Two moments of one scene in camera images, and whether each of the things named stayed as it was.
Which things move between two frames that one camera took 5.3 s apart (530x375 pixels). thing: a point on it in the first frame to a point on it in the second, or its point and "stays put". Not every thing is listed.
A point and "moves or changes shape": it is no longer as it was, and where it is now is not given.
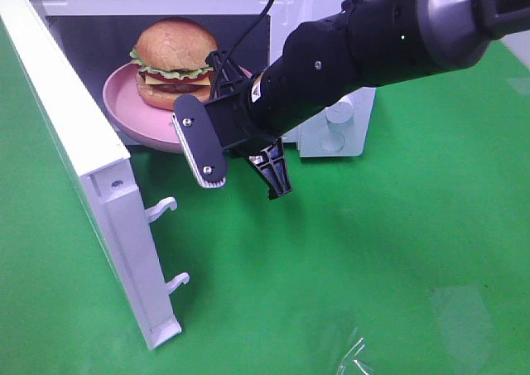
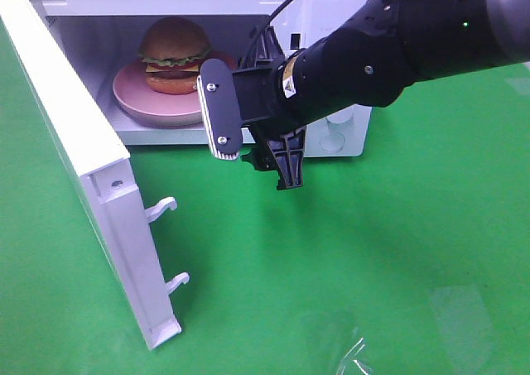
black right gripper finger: [226, 74] to [263, 50]
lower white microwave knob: [340, 112] stays put
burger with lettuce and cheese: [171, 55] moves or changes shape
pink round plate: [155, 128] moves or changes shape
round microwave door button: [331, 141] stays put
